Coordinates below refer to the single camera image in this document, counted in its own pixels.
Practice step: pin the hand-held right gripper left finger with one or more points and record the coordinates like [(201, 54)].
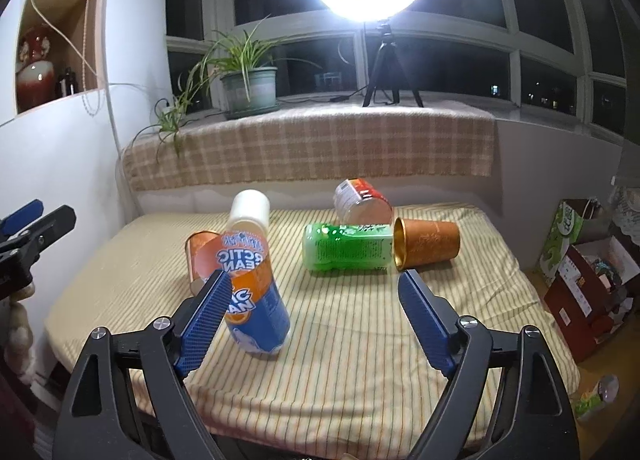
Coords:
[(202, 322)]

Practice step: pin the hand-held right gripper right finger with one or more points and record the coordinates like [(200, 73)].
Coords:
[(425, 325)]

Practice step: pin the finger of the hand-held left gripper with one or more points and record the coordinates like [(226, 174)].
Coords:
[(47, 232), (20, 216)]

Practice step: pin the copper orange cup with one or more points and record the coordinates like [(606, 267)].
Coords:
[(432, 242), (201, 252)]

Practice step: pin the person's left hand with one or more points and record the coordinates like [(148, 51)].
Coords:
[(21, 335)]

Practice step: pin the orange blue white-capped bottle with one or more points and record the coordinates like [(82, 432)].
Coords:
[(257, 300)]

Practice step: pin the green plastic bottle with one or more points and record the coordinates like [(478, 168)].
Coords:
[(345, 247)]

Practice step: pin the small black bottle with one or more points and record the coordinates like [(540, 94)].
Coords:
[(67, 82)]

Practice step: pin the red white vase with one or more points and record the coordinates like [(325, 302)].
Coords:
[(34, 75)]

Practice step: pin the red white drink can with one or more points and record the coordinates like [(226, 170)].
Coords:
[(360, 197)]

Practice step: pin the red cardboard box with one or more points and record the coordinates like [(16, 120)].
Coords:
[(575, 300)]

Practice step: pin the green white carton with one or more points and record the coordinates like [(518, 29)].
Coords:
[(557, 245)]

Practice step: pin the grey paper bag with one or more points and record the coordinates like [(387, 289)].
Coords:
[(595, 225)]

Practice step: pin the plaid beige cloth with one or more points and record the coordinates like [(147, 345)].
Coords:
[(320, 145)]

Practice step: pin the white lace cloth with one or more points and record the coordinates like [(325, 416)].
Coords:
[(627, 210)]

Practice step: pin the spider plant in green pot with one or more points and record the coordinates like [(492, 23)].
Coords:
[(247, 87)]

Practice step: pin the black tripod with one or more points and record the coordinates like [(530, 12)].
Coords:
[(382, 70)]

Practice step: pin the wooden wall shelf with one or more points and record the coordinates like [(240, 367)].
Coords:
[(97, 15)]

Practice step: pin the white window frame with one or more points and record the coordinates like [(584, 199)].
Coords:
[(440, 32)]

